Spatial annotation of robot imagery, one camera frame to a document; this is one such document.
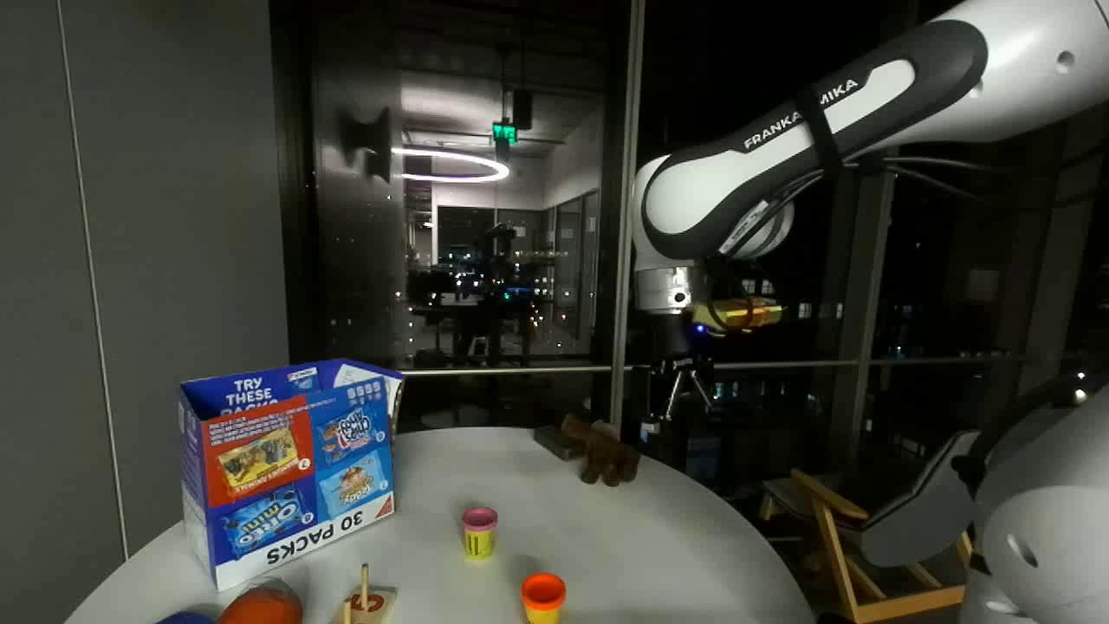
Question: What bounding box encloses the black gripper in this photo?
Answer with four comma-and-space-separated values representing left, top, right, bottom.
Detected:
647, 323, 723, 438

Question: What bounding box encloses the yellow dough can pink lid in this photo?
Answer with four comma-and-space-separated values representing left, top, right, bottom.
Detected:
457, 501, 502, 566

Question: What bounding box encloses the brown plush toy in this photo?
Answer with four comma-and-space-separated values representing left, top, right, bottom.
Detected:
557, 414, 644, 490

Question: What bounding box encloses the wooden folding chair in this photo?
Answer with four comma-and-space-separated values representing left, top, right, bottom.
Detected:
756, 466, 976, 624

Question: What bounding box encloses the yellow dough can orange lid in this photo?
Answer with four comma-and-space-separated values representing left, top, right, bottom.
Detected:
515, 568, 572, 624

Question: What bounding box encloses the wooden toy boat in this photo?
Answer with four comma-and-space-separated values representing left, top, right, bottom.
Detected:
332, 557, 403, 624

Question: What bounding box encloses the blue snack pack carton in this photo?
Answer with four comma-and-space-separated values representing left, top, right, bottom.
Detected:
178, 355, 407, 593

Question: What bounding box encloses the orange ball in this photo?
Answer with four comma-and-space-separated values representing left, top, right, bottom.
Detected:
217, 580, 308, 624

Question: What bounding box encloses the horizontal window rail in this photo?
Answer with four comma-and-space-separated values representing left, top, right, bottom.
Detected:
396, 355, 1013, 383

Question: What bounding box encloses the vertical window frame post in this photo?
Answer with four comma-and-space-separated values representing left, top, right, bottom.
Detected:
607, 0, 653, 438

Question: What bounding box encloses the glowing ring ceiling light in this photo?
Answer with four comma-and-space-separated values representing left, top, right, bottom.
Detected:
387, 142, 514, 187

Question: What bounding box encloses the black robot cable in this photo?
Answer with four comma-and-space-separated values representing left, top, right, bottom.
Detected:
859, 150, 1026, 187

